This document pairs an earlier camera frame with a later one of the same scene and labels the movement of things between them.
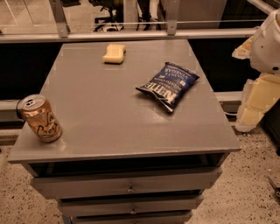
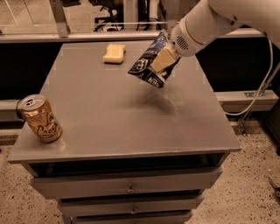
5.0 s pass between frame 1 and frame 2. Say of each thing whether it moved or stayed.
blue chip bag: moved
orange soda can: stayed
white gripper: moved
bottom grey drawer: stayed
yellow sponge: stayed
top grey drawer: stayed
